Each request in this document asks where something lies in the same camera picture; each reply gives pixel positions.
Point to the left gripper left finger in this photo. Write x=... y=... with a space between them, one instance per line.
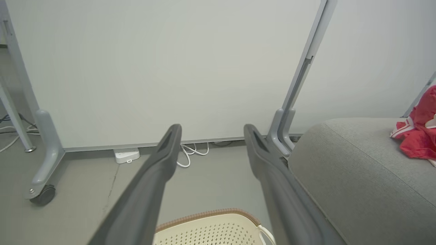
x=143 y=204

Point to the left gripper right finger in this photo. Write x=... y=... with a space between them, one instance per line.
x=289 y=211

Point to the red Bulls 23 jersey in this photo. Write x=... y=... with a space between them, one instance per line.
x=422 y=143

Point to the cream perforated laundry basket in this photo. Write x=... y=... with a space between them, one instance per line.
x=211 y=231

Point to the white power strip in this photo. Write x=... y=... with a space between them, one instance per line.
x=126 y=156

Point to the grey partition foot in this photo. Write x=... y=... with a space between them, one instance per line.
x=51 y=149
x=289 y=134
x=272 y=136

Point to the grey fabric sofa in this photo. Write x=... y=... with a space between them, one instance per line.
x=368 y=190

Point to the black caster wheel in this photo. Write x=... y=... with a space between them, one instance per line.
x=43 y=196

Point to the wide white partition panel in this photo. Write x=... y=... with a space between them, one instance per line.
x=153 y=68

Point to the grey leg with chrome foot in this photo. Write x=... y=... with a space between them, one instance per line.
x=14 y=119

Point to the narrow white partition panel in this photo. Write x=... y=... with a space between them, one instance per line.
x=374 y=51

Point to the grey slanted frame post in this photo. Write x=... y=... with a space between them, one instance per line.
x=420 y=96

